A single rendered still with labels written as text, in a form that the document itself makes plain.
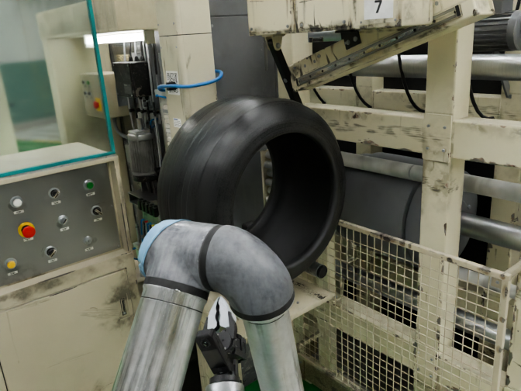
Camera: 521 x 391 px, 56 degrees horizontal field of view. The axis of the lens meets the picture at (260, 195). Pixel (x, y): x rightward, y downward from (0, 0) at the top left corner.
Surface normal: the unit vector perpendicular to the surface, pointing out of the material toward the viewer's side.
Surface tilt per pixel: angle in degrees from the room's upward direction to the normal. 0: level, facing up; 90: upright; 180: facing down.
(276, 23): 90
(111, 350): 90
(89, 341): 90
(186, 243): 45
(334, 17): 90
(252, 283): 74
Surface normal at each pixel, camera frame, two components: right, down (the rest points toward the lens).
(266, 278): 0.43, -0.14
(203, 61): 0.63, 0.21
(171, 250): -0.35, -0.34
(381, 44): -0.77, 0.25
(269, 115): 0.28, -0.52
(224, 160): -0.05, -0.16
